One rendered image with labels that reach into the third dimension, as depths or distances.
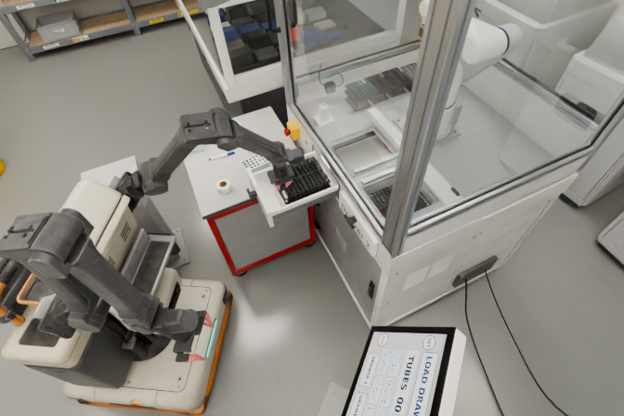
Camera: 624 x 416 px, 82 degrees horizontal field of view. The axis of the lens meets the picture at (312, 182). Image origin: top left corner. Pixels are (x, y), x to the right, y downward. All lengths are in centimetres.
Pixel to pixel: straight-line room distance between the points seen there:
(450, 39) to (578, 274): 225
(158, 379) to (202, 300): 40
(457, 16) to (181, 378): 183
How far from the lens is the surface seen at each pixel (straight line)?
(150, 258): 139
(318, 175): 164
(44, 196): 351
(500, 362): 238
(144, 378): 209
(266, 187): 171
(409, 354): 109
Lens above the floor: 214
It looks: 50 degrees down
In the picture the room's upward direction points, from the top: 4 degrees counter-clockwise
